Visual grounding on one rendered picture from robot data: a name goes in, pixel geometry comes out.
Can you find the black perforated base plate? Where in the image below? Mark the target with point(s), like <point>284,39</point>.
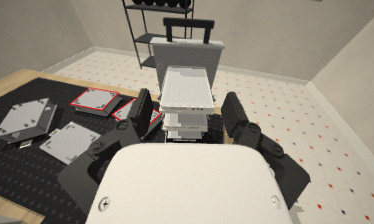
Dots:
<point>28,175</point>

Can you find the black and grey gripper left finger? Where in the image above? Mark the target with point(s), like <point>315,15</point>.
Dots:
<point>79,178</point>

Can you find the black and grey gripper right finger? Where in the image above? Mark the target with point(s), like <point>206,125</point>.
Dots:
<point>292,179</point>

